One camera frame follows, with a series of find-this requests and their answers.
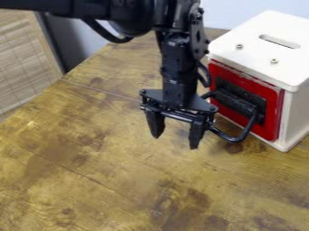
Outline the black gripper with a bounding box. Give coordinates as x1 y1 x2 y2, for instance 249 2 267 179
141 60 218 150

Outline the black metal drawer handle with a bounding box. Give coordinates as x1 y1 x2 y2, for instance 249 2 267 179
204 77 267 143

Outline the red drawer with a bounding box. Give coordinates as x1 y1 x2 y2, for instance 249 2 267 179
208 60 285 142

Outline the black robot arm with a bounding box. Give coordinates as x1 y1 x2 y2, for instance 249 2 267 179
0 0 217 149

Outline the white wooden box cabinet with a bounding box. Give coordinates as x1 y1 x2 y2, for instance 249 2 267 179
208 10 309 152

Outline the wooden slatted panel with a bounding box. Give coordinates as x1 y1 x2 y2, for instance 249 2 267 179
0 9 63 117

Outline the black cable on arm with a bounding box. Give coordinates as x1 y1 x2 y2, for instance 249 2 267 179
196 60 214 88

